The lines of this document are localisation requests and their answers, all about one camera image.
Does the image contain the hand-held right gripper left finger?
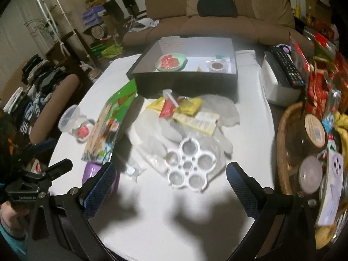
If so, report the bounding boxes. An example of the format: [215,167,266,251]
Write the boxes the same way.
[27,162,118,261]

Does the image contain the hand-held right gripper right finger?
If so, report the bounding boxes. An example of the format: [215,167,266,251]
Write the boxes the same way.
[226,162,317,261]

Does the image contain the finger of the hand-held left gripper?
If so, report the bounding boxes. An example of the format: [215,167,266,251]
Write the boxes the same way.
[30,139,56,153]
[41,159,73,181]

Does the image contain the purple plastic bowl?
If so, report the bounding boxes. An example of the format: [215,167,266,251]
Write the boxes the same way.
[83,162,120,193]

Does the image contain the red sauce packet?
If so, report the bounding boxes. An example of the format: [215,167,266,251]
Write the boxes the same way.
[159,98,180,119]

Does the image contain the clear container with red candy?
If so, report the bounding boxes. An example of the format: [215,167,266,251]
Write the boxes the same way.
[75,120,95,142]

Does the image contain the round container with pale lid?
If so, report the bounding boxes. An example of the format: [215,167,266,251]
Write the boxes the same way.
[298,156,325,194]

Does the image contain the small clear round container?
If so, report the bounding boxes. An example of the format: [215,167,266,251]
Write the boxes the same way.
[205,60,231,73]

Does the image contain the person's left hand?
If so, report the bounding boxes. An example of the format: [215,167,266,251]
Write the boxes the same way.
[0,204,28,233]

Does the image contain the clear plastic cup with lid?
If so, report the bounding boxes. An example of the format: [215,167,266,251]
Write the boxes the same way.
[58,105,81,134]

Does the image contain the small clear plastic packet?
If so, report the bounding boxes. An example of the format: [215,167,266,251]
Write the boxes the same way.
[120,162,147,183]

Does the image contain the brown chair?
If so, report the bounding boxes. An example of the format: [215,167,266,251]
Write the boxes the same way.
[28,73,81,145]

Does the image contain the white flower-shaped plastic tray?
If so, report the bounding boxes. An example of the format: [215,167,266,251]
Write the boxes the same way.
[166,137,220,193]

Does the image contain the pile of dark clothes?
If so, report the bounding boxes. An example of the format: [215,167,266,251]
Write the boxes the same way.
[0,54,70,138]

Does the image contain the white striped tablecloth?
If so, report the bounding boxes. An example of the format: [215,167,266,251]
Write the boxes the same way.
[48,49,276,261]

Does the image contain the woven wicker basket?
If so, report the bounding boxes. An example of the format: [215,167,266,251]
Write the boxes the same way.
[276,102,348,196]

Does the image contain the green printed snack bag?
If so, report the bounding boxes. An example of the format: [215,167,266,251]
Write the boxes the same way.
[81,79,138,166]

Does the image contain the clear plastic glove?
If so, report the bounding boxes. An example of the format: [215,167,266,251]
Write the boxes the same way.
[190,94,241,129]
[130,111,180,170]

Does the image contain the cream striped snack packet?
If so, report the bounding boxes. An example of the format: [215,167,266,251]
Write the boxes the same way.
[173,111,220,136]

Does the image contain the white card with holes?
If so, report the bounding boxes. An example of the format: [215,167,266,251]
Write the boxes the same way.
[317,149,345,227]

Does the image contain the brown jar with paper lid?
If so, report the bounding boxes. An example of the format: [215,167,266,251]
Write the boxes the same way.
[301,113,327,151]

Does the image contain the green cloth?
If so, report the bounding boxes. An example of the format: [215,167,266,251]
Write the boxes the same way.
[91,43,125,59]

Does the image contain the yellow bananas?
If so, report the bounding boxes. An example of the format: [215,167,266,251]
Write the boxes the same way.
[334,111,348,164]

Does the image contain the black cardboard box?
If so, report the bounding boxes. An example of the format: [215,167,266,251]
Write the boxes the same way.
[126,37,240,102]

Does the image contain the round tin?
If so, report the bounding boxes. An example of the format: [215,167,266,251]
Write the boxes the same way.
[91,24,107,39]

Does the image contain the pile of red snack packets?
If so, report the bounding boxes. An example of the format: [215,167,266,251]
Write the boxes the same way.
[307,60,348,121]

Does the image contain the black remote control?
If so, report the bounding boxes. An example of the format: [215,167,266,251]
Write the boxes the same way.
[269,45,305,89]

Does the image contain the white metal rack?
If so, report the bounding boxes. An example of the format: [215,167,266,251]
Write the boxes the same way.
[31,0,96,69]

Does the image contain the purple storage boxes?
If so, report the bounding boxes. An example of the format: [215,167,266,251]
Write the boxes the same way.
[82,6,105,25]

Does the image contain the green bowl with red pieces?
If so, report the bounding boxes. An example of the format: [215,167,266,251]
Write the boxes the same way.
[155,53,188,72]

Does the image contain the white cloth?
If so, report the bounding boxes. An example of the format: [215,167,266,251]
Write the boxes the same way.
[128,18,160,33]

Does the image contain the black speaker box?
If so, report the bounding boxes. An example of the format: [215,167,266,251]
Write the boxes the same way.
[120,0,140,15]

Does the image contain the brown sofa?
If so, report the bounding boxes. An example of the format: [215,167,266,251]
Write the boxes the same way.
[122,0,311,50]

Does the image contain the black cushion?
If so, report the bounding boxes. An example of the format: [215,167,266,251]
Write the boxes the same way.
[197,0,239,18]

